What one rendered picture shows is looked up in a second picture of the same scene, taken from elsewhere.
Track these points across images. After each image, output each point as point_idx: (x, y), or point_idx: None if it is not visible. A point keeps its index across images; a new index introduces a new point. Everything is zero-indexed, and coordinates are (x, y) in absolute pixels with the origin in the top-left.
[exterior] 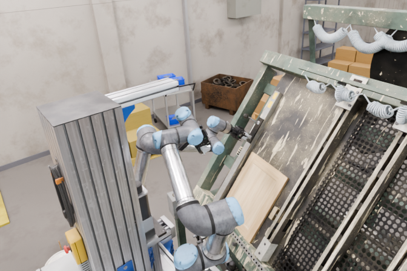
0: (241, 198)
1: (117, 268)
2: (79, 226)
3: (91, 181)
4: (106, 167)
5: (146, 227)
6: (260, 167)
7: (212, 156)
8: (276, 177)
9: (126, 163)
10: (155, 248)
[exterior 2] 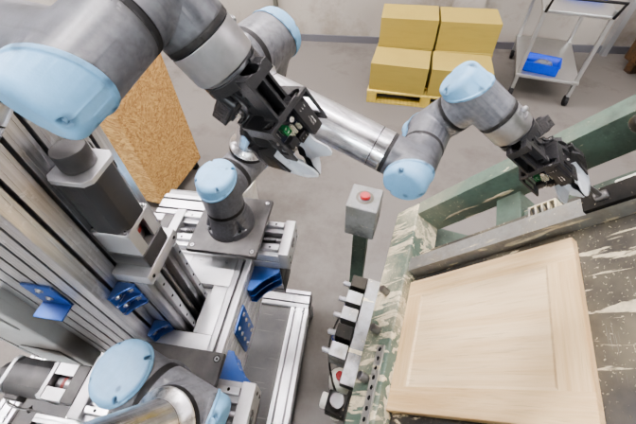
0: (451, 311)
1: (20, 283)
2: None
3: None
4: None
5: (119, 247)
6: (552, 301)
7: (480, 173)
8: (567, 379)
9: None
10: (148, 289)
